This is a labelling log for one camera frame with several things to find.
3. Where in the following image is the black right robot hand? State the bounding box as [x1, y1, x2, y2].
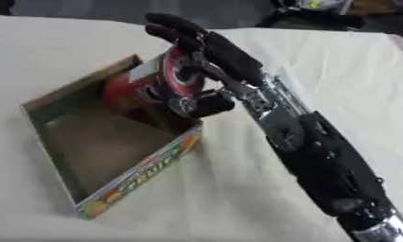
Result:
[143, 12, 267, 119]

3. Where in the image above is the red bottle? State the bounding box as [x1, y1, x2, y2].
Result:
[100, 44, 208, 112]

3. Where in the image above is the open cardboard box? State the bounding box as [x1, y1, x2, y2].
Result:
[19, 54, 205, 220]

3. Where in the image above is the dark bag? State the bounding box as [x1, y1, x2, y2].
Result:
[254, 0, 367, 32]

